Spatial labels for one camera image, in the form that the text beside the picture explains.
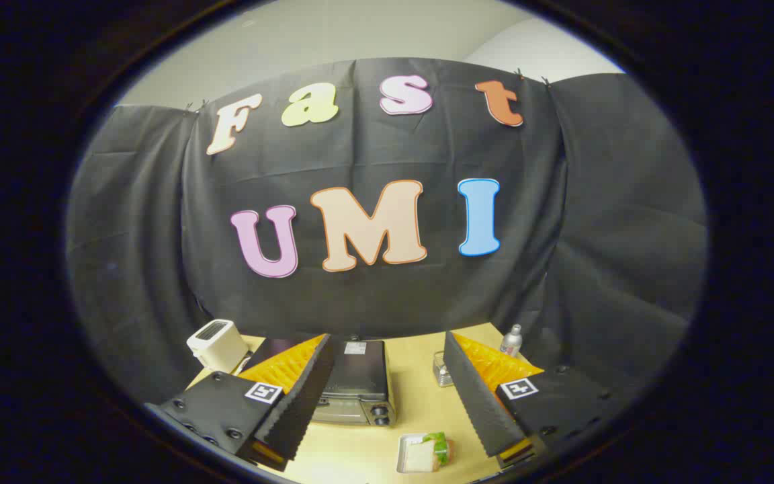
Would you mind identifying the lettuce sandwich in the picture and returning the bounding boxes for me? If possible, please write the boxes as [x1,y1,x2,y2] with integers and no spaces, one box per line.
[405,432,456,473]

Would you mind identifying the black backdrop cloth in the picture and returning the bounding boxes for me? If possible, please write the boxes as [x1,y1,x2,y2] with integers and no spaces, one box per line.
[64,57,709,404]

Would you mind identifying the white plastic tray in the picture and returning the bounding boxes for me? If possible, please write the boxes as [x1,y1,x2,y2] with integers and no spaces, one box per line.
[396,434,456,475]

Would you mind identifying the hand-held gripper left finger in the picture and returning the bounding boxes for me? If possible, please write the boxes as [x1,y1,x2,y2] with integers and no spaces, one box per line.
[159,333,335,472]

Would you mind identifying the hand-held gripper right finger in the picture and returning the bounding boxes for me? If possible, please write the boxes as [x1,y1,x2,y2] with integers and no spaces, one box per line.
[442,329,621,471]

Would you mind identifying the small wire rack holder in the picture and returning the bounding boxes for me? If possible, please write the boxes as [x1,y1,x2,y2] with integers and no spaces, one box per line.
[432,350,456,389]

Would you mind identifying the black toaster oven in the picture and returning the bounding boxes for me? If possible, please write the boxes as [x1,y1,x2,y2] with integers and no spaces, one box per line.
[238,335,398,428]

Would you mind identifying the white pop-up toaster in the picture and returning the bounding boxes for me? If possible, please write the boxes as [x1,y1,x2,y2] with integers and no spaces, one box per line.
[186,319,251,374]

